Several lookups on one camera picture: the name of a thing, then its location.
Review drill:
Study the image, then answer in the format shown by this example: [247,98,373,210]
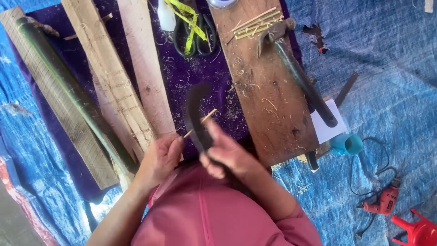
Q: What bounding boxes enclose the blue tarp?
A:
[0,0,437,246]

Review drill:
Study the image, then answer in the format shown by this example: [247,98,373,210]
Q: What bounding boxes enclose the pale rough wooden plank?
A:
[61,0,156,155]

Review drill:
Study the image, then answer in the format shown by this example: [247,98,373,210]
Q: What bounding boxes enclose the yellow measuring tape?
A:
[164,0,209,56]

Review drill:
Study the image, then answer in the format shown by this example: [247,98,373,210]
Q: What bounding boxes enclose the small black-handled knife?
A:
[305,150,320,174]

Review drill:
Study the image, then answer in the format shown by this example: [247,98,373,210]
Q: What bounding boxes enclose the pink shirt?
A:
[131,161,324,246]

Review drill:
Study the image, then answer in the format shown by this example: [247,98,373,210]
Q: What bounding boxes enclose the thin bamboo stick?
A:
[183,108,218,139]

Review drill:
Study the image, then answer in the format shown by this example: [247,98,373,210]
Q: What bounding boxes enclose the brown wooden work board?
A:
[208,0,320,168]

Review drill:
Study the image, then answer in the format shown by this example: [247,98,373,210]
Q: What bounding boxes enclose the red plastic stool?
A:
[390,208,437,246]

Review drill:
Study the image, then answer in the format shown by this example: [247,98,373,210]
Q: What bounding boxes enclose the pile of bamboo splints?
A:
[231,7,285,40]

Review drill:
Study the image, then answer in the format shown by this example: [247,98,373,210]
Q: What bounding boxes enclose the black drill cable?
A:
[349,137,399,240]

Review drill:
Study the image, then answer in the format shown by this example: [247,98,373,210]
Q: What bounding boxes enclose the flat metal file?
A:
[334,71,360,108]

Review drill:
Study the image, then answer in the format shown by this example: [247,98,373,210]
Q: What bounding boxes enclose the dark claw hammer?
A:
[257,17,339,128]

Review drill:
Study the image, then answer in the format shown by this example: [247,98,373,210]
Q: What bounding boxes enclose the purple cloth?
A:
[7,0,304,205]

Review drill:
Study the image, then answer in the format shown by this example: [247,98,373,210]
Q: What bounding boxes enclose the brown wood stub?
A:
[27,16,61,38]

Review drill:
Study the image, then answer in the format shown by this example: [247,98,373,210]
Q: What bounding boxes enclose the person's right hand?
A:
[199,120,267,180]

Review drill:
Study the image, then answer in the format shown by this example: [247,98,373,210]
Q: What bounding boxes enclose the grey ridged wooden plank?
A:
[0,6,119,190]

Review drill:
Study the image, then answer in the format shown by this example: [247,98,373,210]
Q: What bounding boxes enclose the person's left hand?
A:
[135,134,185,189]

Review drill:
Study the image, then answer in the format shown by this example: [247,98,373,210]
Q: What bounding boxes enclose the pinkish smooth wooden plank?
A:
[117,0,177,138]

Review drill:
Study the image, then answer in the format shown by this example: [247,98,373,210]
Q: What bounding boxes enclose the white plastic bottle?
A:
[156,0,177,32]

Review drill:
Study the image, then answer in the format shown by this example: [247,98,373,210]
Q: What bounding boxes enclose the red electric drill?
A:
[356,158,407,216]

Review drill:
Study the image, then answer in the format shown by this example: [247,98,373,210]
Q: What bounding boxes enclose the dark curved knife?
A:
[184,82,227,173]

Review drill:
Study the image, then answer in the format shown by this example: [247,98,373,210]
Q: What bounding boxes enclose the brown wooden plank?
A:
[88,63,145,163]

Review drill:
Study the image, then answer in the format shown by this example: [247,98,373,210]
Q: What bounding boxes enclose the teal plastic cup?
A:
[329,133,365,156]

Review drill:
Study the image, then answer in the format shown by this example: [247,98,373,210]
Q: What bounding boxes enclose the white paper sheet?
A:
[310,98,348,145]

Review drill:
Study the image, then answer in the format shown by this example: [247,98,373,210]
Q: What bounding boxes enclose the clear round container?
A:
[206,0,239,10]

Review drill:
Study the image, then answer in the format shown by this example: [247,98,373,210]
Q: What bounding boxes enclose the black scissors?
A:
[172,13,219,59]

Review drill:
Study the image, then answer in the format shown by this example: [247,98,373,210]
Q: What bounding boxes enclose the green bamboo pole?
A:
[15,16,139,175]

